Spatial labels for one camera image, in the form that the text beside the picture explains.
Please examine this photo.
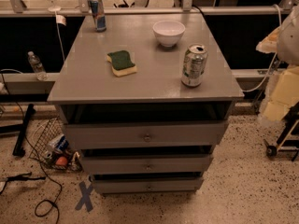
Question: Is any orange ball in basket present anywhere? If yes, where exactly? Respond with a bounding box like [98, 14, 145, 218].
[56, 156, 68, 166]

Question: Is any white cable right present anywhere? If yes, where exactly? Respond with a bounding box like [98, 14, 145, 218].
[242, 3, 283, 93]

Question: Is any clear plastic water bottle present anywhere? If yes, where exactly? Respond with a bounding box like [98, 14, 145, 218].
[28, 51, 48, 81]

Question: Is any blue silver energy drink can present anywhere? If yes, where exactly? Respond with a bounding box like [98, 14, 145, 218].
[90, 0, 107, 32]

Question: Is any wire basket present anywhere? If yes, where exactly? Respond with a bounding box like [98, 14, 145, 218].
[30, 118, 82, 172]

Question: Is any black bar on floor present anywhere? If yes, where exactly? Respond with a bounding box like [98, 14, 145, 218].
[13, 104, 36, 157]

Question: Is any grey drawer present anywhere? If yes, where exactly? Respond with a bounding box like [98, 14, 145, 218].
[81, 153, 213, 175]
[92, 172, 203, 194]
[63, 121, 228, 149]

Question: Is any black floor cable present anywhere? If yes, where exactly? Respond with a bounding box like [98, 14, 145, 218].
[0, 72, 64, 224]

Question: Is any white bowl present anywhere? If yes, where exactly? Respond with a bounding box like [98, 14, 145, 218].
[152, 21, 185, 47]

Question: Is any white lamp with cable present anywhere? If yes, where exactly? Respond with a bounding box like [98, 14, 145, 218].
[47, 0, 66, 61]

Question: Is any grey bottom drawer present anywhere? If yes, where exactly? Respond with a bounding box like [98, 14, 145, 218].
[92, 172, 203, 194]

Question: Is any blue white packet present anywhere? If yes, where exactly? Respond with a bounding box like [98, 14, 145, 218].
[46, 134, 68, 154]

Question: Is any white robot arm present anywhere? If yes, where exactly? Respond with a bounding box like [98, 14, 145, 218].
[256, 6, 299, 121]

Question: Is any grey drawer cabinet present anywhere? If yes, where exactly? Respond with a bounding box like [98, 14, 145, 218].
[47, 13, 245, 195]

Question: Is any green yellow sponge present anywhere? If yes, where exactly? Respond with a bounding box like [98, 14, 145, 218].
[107, 50, 137, 77]

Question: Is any grey middle drawer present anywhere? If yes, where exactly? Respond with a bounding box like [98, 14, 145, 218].
[81, 153, 213, 175]

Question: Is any green white soda can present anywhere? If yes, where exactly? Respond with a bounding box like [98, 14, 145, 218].
[181, 44, 208, 88]

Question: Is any grey top drawer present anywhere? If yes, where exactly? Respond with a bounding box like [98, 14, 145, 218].
[63, 121, 228, 149]

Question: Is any black wheeled cart base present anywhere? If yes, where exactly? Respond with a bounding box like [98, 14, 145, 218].
[263, 102, 299, 161]

